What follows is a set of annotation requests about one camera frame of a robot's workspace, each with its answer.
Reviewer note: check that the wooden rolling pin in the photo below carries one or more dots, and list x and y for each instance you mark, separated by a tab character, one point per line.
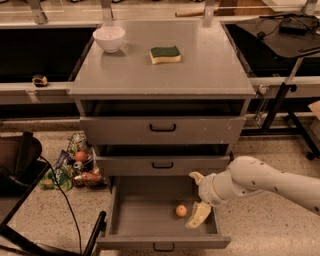
193	13

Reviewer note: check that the orange fruit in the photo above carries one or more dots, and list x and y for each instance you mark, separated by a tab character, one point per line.
181	211

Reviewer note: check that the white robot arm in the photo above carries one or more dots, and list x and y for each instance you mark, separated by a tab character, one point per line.
246	176

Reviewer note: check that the green yellow sponge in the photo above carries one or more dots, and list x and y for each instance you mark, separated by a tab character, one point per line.
165	55

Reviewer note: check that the grey middle drawer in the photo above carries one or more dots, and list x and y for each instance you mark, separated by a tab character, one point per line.
162	160

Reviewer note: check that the grey top drawer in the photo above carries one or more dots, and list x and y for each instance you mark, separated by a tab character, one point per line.
142	122

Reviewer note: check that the grey drawer cabinet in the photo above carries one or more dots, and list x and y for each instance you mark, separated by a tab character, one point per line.
209	68

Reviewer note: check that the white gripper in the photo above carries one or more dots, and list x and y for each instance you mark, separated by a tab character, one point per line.
207	189

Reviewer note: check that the yellow black tape measure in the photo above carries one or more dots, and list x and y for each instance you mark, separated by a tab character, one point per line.
39	80

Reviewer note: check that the white bowl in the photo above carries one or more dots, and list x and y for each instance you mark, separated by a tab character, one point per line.
109	38

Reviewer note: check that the black folding chair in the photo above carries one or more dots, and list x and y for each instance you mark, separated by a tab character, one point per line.
21	169

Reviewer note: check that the grey bottom drawer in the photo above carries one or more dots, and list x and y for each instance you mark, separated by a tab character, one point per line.
142	216

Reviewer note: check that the black power adapter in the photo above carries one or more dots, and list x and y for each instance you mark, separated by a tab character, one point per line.
293	25

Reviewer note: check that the grey drawer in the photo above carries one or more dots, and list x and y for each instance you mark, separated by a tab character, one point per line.
142	216
162	160
142	122

